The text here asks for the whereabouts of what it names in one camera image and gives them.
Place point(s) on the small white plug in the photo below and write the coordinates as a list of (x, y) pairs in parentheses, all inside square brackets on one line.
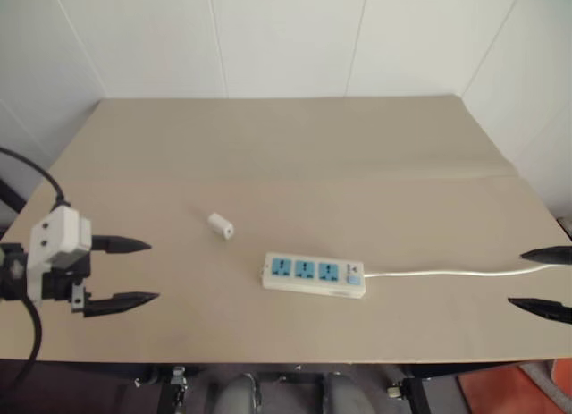
[(220, 225)]

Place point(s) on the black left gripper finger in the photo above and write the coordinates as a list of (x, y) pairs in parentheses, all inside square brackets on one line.
[(117, 302), (120, 245)]

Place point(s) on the silver metal clamp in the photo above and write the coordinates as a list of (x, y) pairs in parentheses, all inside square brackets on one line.
[(179, 377)]

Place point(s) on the orange object on floor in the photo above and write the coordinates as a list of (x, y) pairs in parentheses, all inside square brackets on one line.
[(563, 385)]

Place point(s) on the black slanted strut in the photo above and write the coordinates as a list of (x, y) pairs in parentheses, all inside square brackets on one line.
[(11, 199)]

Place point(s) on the grey rounded shape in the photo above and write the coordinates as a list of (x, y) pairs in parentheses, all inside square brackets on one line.
[(236, 394)]

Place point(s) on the black table frame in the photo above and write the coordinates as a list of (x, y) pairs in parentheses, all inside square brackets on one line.
[(413, 387)]

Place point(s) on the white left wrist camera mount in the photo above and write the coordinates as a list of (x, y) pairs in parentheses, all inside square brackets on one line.
[(60, 235)]

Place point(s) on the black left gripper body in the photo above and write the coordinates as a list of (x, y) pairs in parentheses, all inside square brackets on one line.
[(60, 285)]

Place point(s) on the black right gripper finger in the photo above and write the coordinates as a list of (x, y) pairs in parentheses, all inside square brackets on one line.
[(545, 307), (552, 255)]

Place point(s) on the white power strip blue sockets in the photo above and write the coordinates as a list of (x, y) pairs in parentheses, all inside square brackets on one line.
[(313, 275)]

